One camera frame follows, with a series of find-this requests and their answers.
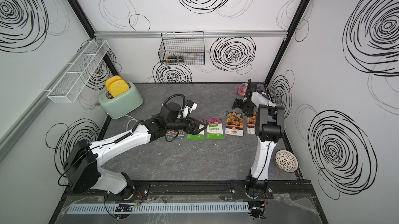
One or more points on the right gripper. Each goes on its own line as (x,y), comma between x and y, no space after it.
(241,105)

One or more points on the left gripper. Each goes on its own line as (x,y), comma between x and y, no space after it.
(194,131)

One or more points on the small marigold seed packet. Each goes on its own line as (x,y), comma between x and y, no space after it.
(251,123)

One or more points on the mixed flowers seed packet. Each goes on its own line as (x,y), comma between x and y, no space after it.
(172,135)

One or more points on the large marigold seed packet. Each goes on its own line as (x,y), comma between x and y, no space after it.
(234,124)

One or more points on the impatiens pink flower packet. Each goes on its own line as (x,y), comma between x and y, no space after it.
(214,129)

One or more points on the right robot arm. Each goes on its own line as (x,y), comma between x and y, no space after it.
(269,128)

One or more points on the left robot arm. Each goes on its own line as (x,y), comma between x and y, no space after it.
(83,167)

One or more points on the purple candy bag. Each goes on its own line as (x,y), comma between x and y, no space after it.
(242,88)

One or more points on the mint green toaster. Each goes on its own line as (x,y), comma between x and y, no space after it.
(123,103)

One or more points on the dark object in basket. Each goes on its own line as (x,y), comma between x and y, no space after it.
(173,59)

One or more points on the yellow toast slice front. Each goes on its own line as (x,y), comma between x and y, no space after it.
(118,87)

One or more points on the yellow toast slice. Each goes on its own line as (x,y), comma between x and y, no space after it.
(118,87)
(111,80)

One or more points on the white perforated strainer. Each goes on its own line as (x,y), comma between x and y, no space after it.
(286,161)

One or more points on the yellow toast slice back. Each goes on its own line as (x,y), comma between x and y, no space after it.
(111,80)

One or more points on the black wire wall basket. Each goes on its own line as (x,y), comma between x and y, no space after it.
(193,50)

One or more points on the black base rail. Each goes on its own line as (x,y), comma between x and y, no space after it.
(231,189)

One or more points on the white slotted cable duct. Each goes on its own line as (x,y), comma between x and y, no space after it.
(158,208)

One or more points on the white wire shelf basket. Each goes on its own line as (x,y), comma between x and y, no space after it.
(78,72)

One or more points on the aluminium wall rail back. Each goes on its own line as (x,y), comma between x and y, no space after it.
(191,34)

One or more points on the aluminium wall rail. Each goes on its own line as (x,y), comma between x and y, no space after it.
(18,129)
(191,34)

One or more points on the aluminium wall rail left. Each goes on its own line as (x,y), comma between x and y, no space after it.
(18,129)

